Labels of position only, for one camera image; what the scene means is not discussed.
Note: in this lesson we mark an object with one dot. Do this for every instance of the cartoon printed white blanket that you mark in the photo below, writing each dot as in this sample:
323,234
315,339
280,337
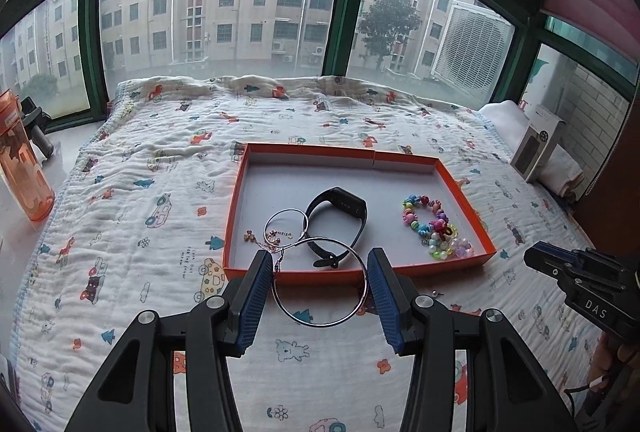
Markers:
150,192

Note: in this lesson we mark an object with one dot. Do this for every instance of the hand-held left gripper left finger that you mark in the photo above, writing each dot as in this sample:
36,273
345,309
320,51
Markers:
255,302

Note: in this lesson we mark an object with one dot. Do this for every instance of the orange shallow cardboard box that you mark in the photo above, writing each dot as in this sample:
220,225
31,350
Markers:
280,192

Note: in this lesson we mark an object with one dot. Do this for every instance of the person's right hand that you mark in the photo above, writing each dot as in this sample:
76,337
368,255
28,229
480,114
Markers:
625,372

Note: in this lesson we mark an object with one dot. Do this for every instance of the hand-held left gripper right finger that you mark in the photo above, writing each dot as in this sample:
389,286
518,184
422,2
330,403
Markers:
387,307

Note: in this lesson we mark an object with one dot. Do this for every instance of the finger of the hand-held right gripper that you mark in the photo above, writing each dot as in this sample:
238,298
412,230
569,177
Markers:
545,264
567,249

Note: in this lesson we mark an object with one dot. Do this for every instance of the grey and white carton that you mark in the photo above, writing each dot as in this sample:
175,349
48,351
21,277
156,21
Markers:
537,147

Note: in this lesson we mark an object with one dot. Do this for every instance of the black smart band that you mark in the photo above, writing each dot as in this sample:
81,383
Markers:
350,204

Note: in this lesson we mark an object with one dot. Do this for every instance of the green window frame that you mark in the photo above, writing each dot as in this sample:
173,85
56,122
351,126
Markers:
352,12

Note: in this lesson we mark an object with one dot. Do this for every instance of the orange transparent water bottle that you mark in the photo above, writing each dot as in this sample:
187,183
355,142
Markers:
22,172

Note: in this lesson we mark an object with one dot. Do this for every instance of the white louvred outdoor screen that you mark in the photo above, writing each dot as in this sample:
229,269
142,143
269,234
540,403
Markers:
472,50

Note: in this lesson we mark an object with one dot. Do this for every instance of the folded white towel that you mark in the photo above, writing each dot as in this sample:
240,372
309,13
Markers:
565,172

